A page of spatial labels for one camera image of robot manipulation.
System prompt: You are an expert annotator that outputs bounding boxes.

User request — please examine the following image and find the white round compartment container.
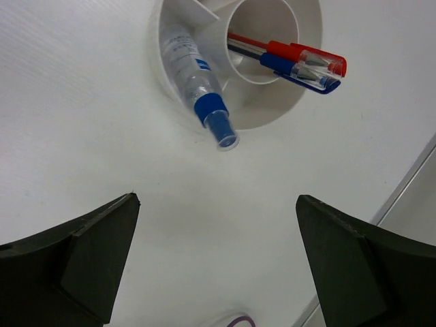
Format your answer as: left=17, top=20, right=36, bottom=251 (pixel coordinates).
left=146, top=1, right=322, bottom=130

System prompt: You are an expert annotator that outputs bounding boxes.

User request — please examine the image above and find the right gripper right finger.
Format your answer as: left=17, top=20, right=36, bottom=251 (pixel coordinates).
left=296, top=195, right=435, bottom=326

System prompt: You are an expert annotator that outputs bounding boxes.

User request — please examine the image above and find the red ballpoint pen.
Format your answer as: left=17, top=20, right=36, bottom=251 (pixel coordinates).
left=228, top=32, right=347, bottom=78

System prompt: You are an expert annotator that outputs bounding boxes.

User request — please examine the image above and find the clear blue-capped glue bottle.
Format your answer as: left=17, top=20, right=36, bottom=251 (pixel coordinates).
left=159, top=25, right=239, bottom=151

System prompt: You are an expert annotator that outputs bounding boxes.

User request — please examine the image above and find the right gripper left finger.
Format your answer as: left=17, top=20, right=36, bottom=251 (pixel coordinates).
left=1, top=193, right=140, bottom=326

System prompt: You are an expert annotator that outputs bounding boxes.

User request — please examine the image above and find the blue ballpoint pen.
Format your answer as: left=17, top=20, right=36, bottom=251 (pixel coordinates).
left=228, top=39, right=342, bottom=95

